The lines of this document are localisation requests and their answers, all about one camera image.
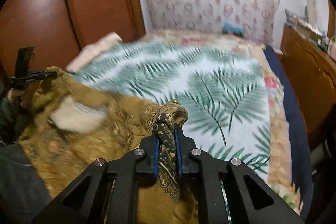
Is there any gold brown patterned scarf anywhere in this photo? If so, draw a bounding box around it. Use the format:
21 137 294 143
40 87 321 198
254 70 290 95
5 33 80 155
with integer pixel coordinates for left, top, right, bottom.
19 67 199 223

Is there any palm leaf print blanket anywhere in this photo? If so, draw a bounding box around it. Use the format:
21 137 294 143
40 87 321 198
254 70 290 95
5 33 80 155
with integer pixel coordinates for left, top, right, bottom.
73 43 270 179

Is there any wooden slatted wardrobe door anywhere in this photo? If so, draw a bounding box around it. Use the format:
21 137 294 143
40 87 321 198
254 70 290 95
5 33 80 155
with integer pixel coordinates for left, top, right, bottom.
1 0 146 76

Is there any beige folded cloth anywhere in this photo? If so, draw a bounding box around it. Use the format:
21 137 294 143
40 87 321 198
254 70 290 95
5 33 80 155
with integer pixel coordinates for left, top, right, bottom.
66 32 122 73

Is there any person's left hand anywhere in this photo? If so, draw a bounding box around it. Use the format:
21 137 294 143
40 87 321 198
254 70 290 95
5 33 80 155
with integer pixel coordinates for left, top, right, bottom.
7 89 27 108

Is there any blue item on box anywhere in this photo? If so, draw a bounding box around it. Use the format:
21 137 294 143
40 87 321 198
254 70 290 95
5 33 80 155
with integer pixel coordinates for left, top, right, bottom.
222 22 244 36

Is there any floral bedspread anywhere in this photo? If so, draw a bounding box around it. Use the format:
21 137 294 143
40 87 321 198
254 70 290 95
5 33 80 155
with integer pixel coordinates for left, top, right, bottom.
140 30 303 214

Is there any wooden sideboard cabinet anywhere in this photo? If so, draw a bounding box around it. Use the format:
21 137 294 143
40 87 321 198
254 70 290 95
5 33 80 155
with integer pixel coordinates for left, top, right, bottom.
280 26 335 148

